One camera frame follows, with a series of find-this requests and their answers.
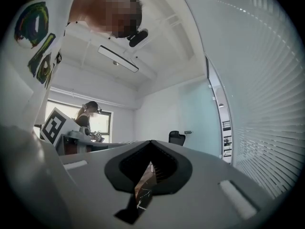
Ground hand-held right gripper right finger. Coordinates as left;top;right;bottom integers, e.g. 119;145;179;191
133;140;282;229

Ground frosted glass door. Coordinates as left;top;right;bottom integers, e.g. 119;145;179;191
178;82;222;157

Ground person's head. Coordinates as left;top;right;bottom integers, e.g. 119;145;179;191
69;0;143;39

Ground person in white shirt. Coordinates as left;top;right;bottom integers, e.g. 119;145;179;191
4;0;83;138

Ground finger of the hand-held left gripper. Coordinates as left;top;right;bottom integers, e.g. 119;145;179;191
107;139;145;147

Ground black wire shelf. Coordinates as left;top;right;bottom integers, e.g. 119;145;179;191
222;120;232;157

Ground dark framed window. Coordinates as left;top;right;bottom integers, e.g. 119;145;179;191
33;99;112;143

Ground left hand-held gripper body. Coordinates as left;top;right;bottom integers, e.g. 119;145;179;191
40;107;109;156

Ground long ceiling light bar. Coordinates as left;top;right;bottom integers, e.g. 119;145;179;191
98;45;140;73

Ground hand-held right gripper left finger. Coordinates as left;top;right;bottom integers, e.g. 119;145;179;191
59;140;153;229

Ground white window blinds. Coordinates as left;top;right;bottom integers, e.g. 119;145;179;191
176;0;302;200

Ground black office chair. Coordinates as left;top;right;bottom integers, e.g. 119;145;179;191
168;130;186;146

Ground black head-mounted camera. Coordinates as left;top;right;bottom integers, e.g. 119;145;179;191
128;29;149;48

